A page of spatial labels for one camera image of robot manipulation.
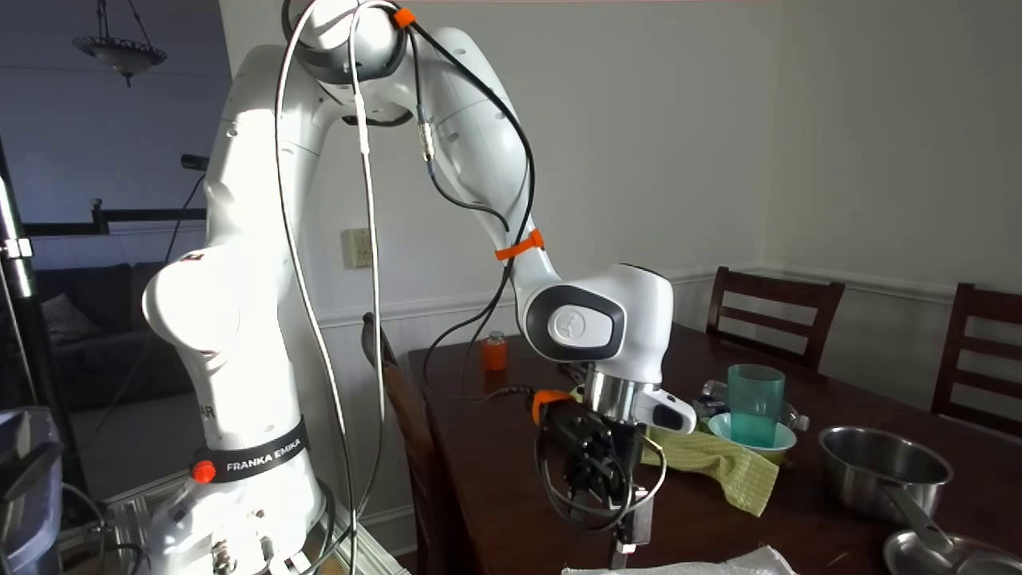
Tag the black tripod stand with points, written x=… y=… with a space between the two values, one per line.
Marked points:
x=28 y=324

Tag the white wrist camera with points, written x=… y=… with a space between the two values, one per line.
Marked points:
x=666 y=410

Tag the steel saucepan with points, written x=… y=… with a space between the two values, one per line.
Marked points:
x=879 y=472

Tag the white cloth towel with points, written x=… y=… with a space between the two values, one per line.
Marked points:
x=764 y=561

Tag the teal plastic cup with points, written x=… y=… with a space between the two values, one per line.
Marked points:
x=755 y=396

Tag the yellow-green cloth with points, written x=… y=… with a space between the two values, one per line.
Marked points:
x=741 y=476

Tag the orange bottle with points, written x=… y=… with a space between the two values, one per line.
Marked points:
x=491 y=356

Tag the teal bowl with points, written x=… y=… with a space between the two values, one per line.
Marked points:
x=786 y=435

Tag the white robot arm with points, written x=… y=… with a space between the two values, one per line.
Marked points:
x=239 y=307

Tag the wall light switch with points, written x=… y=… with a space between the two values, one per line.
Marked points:
x=354 y=247

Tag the hanging chandelier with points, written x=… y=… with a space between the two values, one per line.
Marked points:
x=117 y=53

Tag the dark wooden chair left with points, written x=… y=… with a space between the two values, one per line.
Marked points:
x=775 y=314

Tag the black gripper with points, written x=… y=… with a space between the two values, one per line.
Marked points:
x=588 y=454

